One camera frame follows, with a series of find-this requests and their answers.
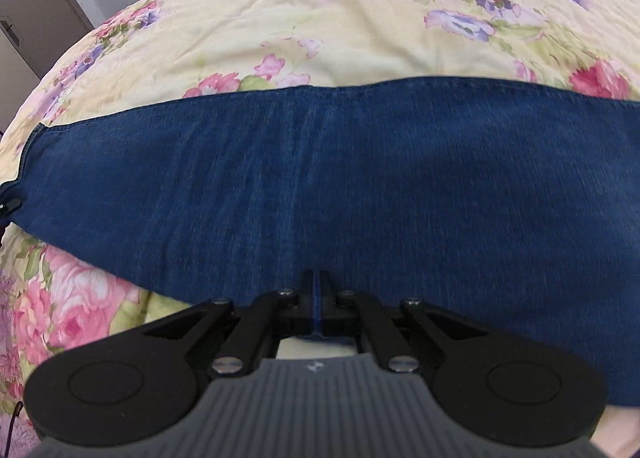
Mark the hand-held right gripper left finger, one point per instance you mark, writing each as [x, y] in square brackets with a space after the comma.
[307, 303]

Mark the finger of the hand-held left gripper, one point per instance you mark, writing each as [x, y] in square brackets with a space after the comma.
[9, 203]

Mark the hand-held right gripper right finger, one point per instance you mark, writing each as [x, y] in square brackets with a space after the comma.
[324, 303]

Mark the blue denim pants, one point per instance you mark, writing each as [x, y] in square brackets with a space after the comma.
[350, 178]

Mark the floral yellow quilt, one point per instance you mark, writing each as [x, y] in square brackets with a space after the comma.
[300, 13]

